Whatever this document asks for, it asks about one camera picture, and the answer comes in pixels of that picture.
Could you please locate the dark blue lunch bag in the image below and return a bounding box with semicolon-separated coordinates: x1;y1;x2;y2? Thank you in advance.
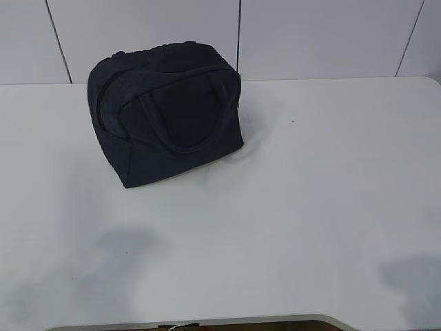
87;41;244;188

